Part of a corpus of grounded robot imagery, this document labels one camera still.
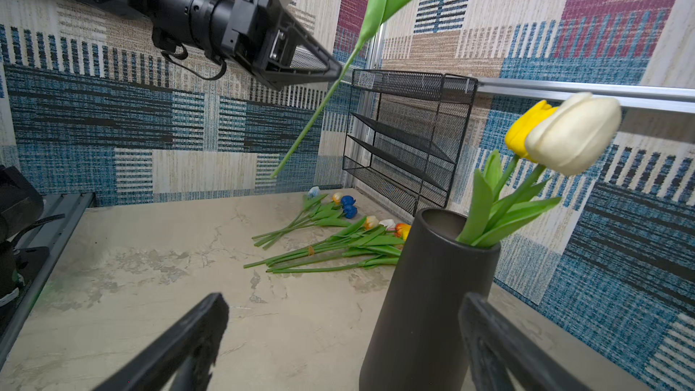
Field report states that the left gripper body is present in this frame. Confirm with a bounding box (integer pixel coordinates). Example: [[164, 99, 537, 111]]
[[221, 0, 304, 81]]

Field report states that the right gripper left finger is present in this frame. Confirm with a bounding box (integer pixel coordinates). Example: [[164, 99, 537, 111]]
[[96, 293, 229, 390]]

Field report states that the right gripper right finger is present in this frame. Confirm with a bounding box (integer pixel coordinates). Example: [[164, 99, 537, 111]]
[[459, 293, 587, 390]]

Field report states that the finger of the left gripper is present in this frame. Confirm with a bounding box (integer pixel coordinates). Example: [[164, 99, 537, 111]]
[[265, 16, 343, 89]]

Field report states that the black cylindrical vase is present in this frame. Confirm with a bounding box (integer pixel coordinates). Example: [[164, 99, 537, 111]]
[[358, 208, 501, 390]]

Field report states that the yellow tulip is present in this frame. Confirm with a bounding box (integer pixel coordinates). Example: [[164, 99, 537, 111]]
[[490, 100, 560, 202]]

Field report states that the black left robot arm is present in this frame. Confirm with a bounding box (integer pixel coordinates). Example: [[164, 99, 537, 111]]
[[75, 0, 343, 91]]

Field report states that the pale blue tulip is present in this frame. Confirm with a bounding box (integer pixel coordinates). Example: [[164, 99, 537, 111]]
[[252, 186, 326, 249]]

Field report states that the bundled tulip bunch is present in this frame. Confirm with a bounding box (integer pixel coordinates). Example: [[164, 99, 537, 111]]
[[244, 216, 412, 274]]

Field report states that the black wire mesh shelf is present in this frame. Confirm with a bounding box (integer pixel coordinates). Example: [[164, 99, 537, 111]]
[[342, 69, 479, 215]]

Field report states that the aluminium mounting rail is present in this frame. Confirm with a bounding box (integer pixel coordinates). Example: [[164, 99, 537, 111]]
[[1, 192, 95, 364]]

